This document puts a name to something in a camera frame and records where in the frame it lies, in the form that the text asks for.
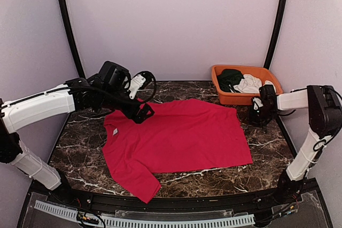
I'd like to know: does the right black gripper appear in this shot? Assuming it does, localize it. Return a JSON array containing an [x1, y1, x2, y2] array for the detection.
[[243, 105, 277, 126]]

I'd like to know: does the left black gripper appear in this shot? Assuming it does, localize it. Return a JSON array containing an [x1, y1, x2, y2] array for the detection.
[[100, 88, 155, 123]]

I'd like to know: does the red t-shirt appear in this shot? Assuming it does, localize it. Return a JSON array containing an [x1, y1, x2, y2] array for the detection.
[[103, 99, 252, 203]]

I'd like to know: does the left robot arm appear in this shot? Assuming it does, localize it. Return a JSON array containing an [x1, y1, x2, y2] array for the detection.
[[1, 61, 156, 205]]

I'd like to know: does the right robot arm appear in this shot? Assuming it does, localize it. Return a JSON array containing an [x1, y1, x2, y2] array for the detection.
[[250, 85, 341, 203]]

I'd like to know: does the white garment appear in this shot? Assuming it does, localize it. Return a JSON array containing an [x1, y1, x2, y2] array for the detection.
[[233, 74, 277, 93]]

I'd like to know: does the orange plastic basin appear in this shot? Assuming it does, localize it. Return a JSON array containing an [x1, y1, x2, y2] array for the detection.
[[211, 65, 283, 106]]

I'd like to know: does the dark green garment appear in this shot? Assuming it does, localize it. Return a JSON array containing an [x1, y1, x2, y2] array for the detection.
[[217, 69, 244, 93]]

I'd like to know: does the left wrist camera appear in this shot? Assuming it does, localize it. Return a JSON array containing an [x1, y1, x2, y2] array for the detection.
[[98, 61, 146, 99]]

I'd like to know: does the left black frame post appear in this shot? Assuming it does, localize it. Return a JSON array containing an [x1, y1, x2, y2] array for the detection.
[[58, 0, 86, 78]]

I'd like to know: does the black frame post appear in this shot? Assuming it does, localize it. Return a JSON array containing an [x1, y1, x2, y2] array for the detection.
[[263, 0, 286, 69], [58, 0, 86, 78]]

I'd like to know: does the black front rail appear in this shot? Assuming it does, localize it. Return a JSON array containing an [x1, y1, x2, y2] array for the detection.
[[29, 179, 318, 217]]

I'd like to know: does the white slotted cable duct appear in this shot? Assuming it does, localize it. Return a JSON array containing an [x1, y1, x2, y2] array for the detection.
[[34, 200, 255, 228]]

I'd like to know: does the right black frame post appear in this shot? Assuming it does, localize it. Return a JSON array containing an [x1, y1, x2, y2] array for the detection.
[[263, 0, 286, 69]]

